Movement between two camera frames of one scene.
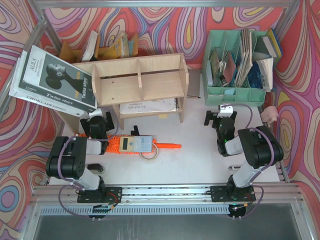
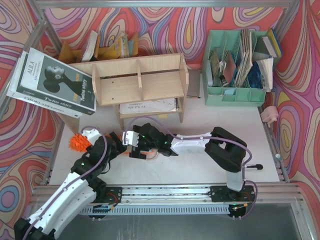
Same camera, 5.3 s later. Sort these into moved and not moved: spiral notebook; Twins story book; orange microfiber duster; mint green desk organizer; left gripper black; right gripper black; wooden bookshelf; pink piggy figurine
Moved: left gripper black; right gripper black; orange microfiber duster
Not moved: Twins story book; mint green desk organizer; wooden bookshelf; spiral notebook; pink piggy figurine
